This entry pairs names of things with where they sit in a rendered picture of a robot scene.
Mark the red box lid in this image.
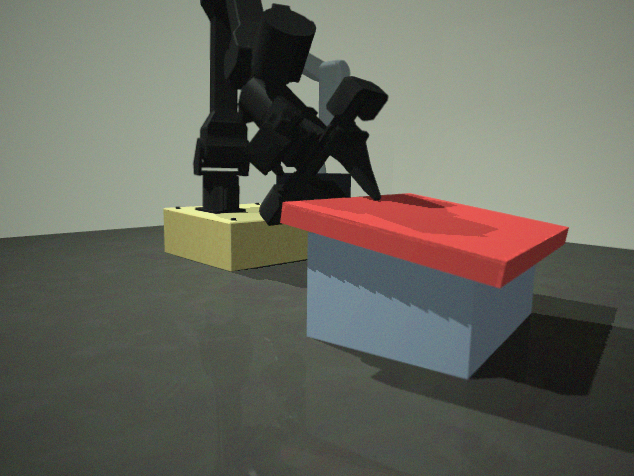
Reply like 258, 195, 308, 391
280, 193, 569, 289

